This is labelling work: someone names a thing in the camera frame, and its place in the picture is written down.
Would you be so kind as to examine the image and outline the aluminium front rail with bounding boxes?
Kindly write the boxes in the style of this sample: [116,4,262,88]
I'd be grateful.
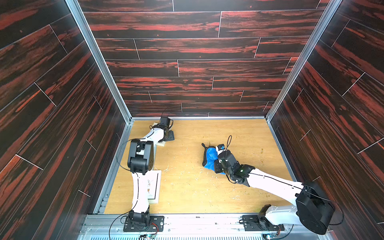
[78,213,335,240]

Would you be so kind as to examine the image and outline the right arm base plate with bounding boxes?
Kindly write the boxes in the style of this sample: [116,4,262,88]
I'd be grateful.
[239,215,285,232]

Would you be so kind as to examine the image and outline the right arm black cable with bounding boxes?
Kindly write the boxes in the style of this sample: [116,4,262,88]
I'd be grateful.
[223,134,345,240]

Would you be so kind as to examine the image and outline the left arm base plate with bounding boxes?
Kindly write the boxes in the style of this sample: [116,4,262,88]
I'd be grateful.
[123,215,165,233]

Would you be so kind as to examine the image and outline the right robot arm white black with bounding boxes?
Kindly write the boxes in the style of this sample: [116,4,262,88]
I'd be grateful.
[205,145,336,235]

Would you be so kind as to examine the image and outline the white picture frame deer print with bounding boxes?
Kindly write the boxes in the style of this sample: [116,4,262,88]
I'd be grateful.
[148,123,165,147]

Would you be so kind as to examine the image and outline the white picture frame near left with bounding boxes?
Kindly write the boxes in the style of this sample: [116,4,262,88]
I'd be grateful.
[146,170,162,205]

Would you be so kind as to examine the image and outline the blue microfiber cloth black trim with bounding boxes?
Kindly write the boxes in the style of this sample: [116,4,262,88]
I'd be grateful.
[202,143,225,175]

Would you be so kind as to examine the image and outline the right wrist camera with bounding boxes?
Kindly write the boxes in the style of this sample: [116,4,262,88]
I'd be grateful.
[216,144,226,155]

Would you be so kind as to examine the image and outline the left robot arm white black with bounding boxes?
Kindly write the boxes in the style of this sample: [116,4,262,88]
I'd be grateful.
[127,117,174,230]

